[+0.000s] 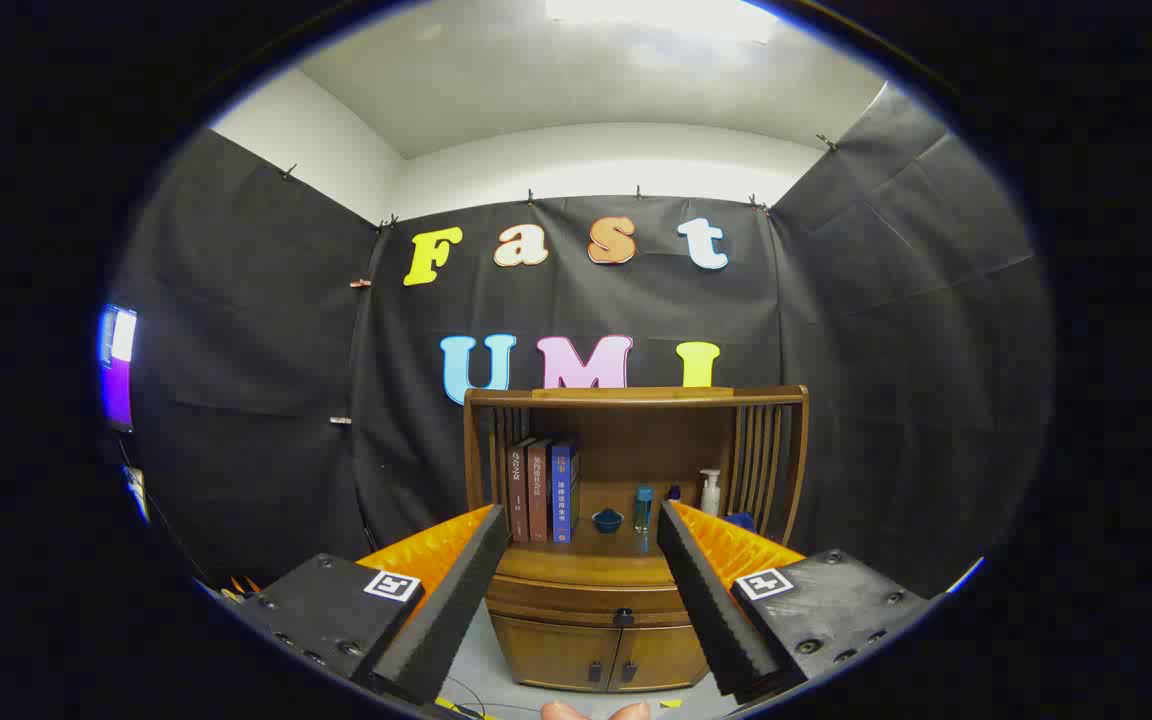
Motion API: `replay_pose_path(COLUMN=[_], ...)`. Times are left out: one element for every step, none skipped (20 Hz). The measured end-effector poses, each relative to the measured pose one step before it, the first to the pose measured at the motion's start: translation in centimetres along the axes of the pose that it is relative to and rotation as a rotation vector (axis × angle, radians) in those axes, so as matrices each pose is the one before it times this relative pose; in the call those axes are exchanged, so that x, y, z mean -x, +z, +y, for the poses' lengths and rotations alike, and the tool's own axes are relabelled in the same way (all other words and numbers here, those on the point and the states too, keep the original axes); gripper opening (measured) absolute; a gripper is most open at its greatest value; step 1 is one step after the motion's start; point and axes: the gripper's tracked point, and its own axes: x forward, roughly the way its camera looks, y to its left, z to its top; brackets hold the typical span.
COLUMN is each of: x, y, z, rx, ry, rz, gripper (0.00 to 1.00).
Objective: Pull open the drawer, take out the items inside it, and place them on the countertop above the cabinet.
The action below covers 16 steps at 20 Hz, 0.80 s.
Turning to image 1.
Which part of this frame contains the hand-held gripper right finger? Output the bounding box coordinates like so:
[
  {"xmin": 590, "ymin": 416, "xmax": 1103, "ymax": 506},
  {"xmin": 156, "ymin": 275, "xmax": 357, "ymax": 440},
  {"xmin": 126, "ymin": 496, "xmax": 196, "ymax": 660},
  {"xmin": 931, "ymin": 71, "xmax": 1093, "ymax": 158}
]
[{"xmin": 656, "ymin": 499, "xmax": 940, "ymax": 701}]

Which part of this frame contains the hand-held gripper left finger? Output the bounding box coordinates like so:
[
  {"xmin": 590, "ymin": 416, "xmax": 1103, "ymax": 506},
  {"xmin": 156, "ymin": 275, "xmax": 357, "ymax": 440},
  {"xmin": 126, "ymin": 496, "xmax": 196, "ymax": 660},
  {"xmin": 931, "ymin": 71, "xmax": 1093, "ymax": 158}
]
[{"xmin": 236, "ymin": 503, "xmax": 509, "ymax": 706}]

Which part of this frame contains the wooden drawer with black knob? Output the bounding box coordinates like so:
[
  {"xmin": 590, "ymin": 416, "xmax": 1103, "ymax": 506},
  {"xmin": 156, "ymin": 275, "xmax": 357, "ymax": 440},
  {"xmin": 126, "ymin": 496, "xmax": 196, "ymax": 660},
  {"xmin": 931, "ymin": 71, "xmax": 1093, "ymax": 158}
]
[{"xmin": 484, "ymin": 575, "xmax": 697, "ymax": 631}]

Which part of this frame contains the wooden cabinet door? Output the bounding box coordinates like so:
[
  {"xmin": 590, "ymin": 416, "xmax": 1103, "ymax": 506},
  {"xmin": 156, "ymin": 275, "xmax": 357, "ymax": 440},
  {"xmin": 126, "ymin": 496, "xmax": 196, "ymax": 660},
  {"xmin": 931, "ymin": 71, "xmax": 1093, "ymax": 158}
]
[
  {"xmin": 491, "ymin": 612, "xmax": 622, "ymax": 693},
  {"xmin": 608, "ymin": 625, "xmax": 712, "ymax": 693}
]

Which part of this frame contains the wooden countertop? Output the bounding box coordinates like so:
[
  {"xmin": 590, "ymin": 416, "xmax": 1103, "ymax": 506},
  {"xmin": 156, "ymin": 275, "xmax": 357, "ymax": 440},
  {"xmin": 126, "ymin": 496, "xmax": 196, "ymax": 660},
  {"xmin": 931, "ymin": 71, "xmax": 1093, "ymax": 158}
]
[{"xmin": 494, "ymin": 520, "xmax": 682, "ymax": 589}]

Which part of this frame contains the wooden cabinet with hutch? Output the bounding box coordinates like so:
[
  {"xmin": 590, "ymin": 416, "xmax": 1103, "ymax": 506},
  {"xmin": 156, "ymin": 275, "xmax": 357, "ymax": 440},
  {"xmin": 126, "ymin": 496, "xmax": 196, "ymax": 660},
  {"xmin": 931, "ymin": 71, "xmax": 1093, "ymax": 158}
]
[{"xmin": 463, "ymin": 385, "xmax": 810, "ymax": 694}]

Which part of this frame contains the dark brown book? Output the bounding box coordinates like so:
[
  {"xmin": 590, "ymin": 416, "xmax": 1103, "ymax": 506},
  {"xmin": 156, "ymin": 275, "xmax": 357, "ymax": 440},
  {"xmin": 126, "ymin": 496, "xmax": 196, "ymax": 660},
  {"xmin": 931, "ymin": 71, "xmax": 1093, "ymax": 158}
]
[{"xmin": 507, "ymin": 437, "xmax": 537, "ymax": 544}]

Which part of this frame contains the reddish brown book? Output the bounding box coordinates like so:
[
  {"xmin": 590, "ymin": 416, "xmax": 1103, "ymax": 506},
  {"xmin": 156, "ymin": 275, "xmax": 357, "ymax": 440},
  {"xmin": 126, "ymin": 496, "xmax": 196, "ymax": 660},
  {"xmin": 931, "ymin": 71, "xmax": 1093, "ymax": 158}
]
[{"xmin": 526, "ymin": 438, "xmax": 555, "ymax": 544}]

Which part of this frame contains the blue book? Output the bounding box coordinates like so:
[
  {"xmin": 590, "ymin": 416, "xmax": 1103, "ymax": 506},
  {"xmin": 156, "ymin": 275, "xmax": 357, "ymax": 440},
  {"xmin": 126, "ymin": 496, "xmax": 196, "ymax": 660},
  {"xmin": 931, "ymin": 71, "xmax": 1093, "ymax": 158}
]
[{"xmin": 550, "ymin": 437, "xmax": 580, "ymax": 545}]

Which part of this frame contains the lit monitor screen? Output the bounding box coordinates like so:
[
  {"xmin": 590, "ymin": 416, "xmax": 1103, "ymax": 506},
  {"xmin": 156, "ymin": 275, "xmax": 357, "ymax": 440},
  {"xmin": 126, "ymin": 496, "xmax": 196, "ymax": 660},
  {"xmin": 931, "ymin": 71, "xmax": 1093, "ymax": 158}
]
[{"xmin": 99, "ymin": 305, "xmax": 138, "ymax": 433}]

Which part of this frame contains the ceiling light panel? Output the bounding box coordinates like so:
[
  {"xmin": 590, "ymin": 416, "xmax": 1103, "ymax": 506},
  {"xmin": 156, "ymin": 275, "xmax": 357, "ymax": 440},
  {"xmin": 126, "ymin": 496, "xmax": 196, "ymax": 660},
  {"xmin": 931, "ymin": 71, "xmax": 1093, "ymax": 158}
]
[{"xmin": 546, "ymin": 0, "xmax": 777, "ymax": 43}]

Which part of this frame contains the thin dark floor cable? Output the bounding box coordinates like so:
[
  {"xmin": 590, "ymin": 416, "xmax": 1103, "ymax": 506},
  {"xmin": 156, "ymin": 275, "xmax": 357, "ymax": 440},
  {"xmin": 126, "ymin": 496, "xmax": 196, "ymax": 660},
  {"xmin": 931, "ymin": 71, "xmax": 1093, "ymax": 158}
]
[{"xmin": 441, "ymin": 675, "xmax": 497, "ymax": 717}]

